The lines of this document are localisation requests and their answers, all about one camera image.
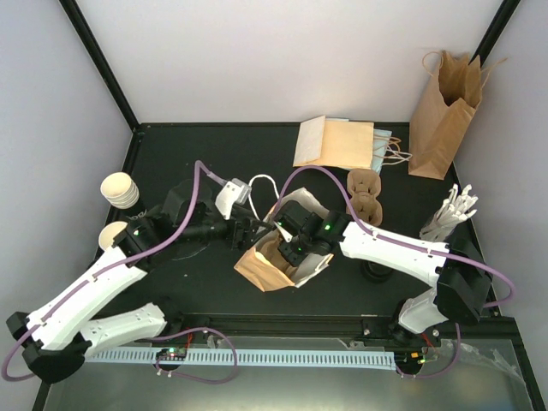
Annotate black frame post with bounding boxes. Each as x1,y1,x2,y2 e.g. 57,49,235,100
59,0,140,131
470,0,521,66

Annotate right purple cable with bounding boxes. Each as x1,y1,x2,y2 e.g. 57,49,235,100
280,165,515,307

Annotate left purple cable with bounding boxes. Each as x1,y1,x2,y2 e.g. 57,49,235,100
0,160,228,382

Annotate orange paper bag white handles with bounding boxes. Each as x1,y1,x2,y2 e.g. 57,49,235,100
233,173,335,293

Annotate near white paper cup stack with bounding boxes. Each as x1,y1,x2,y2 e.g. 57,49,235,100
98,221,128,251

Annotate white paper cup stack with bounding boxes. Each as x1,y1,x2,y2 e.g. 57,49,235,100
100,172,146,218
98,221,128,251

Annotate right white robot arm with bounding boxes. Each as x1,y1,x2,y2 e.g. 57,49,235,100
273,200,492,346

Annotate white stirrer bundle in cup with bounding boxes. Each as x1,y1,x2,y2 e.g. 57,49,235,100
420,184,479,242

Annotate right black lid stack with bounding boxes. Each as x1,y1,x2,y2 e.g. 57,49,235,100
360,261,394,283

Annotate tan flat paper bag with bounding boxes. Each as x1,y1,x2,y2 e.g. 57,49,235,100
292,115,407,169

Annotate far white paper cup stack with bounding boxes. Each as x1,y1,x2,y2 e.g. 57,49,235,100
100,172,146,218

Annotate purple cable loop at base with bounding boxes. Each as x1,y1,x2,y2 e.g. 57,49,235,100
149,326,239,384

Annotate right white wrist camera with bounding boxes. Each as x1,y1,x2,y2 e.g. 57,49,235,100
277,225,293,242

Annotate standing brown paper bag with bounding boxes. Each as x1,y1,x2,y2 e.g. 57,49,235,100
408,51,497,180

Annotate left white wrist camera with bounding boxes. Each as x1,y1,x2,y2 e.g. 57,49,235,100
215,178,252,220

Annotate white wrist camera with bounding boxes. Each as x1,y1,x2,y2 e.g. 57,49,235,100
277,225,293,242
215,178,252,220

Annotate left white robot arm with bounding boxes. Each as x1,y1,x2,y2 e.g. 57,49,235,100
6,179,264,384

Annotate right black frame post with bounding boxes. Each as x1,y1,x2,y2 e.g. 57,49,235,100
470,0,521,66

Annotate light blue cable duct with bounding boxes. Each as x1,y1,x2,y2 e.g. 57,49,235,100
86,347,396,371

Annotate left black frame post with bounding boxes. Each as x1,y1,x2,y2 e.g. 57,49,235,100
59,0,140,131

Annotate light blue flat paper bag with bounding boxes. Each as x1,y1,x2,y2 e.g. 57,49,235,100
321,119,392,172

